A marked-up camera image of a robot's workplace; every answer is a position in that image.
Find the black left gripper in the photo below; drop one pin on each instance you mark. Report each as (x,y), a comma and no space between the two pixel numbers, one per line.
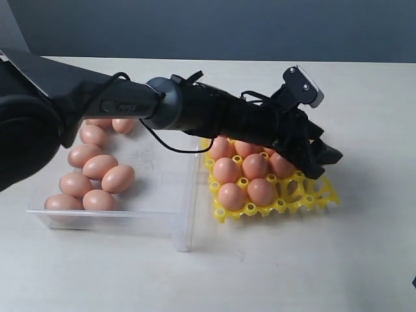
(292,141)

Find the brown egg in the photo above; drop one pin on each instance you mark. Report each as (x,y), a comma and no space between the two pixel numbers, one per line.
(225,170)
(96,167)
(221,148)
(260,192)
(79,155)
(231,197)
(118,179)
(99,200)
(102,123)
(75,184)
(255,166)
(92,134)
(269,151)
(280,166)
(123,126)
(245,149)
(62,202)

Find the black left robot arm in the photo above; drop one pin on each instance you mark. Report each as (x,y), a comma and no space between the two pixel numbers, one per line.
(43,103)

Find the yellow plastic egg tray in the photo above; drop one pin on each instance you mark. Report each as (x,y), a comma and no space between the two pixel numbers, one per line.
(292,194)

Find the clear plastic bin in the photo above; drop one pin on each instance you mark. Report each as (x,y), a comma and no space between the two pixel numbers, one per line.
(159,203)

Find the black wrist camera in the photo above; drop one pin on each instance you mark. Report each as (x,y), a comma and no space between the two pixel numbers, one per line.
(298,88)

